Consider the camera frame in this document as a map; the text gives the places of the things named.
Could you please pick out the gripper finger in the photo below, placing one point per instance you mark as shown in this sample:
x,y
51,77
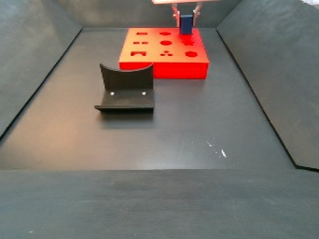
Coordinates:
x,y
175,9
197,11

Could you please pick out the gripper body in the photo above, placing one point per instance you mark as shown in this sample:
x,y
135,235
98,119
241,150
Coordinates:
x,y
158,2

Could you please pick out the blue square-circle peg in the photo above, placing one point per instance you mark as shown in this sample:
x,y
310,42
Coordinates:
x,y
186,24

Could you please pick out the red shape-sorter block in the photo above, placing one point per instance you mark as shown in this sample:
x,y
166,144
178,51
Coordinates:
x,y
178,55

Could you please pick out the black curved holder stand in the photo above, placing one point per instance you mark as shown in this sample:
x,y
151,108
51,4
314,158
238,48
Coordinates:
x,y
129,89

